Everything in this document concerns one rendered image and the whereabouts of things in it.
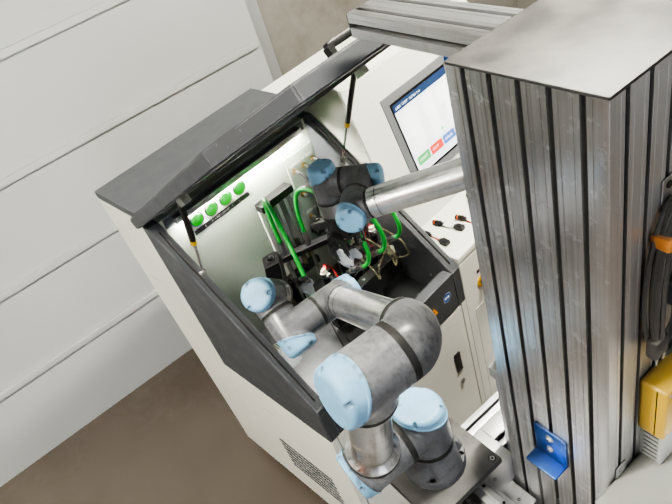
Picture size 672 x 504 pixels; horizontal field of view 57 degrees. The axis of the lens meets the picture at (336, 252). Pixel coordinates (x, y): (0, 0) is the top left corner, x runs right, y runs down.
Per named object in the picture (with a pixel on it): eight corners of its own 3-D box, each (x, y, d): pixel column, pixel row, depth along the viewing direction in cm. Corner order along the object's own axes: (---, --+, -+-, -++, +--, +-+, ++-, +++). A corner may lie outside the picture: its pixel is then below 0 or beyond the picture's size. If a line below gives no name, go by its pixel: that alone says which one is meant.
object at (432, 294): (340, 434, 192) (326, 403, 182) (330, 427, 195) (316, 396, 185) (458, 306, 219) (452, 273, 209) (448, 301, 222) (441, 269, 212)
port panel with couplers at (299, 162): (315, 232, 230) (289, 162, 211) (309, 229, 233) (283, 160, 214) (339, 212, 236) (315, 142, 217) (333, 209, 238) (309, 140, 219)
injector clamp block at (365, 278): (345, 342, 215) (334, 312, 205) (326, 331, 221) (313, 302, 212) (407, 281, 229) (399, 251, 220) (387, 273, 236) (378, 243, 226)
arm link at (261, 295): (252, 322, 133) (230, 291, 135) (269, 320, 144) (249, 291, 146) (280, 300, 132) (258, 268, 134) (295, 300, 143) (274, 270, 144)
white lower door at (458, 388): (386, 541, 233) (338, 439, 191) (382, 537, 234) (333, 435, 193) (485, 417, 261) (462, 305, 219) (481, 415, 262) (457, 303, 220)
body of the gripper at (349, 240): (349, 258, 172) (338, 225, 164) (328, 249, 177) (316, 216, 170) (367, 242, 175) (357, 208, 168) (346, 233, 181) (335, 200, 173)
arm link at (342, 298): (453, 289, 100) (336, 262, 145) (401, 327, 96) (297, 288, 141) (483, 347, 103) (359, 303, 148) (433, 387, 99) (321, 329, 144)
